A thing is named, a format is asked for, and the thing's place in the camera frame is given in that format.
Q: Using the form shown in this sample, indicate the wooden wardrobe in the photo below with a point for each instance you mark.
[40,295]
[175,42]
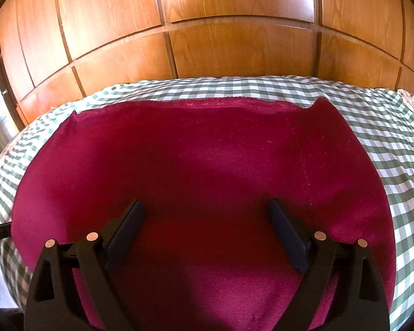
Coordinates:
[207,24]

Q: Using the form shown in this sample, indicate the dark red cloth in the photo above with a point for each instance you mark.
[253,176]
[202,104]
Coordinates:
[207,165]

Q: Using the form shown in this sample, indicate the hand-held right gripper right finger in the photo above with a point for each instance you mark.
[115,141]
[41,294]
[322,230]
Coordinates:
[287,235]

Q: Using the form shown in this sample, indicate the green checked bed sheet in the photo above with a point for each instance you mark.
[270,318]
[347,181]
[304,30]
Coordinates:
[393,165]

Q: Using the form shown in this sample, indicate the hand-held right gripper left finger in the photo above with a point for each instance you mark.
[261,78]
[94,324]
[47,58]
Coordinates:
[126,231]

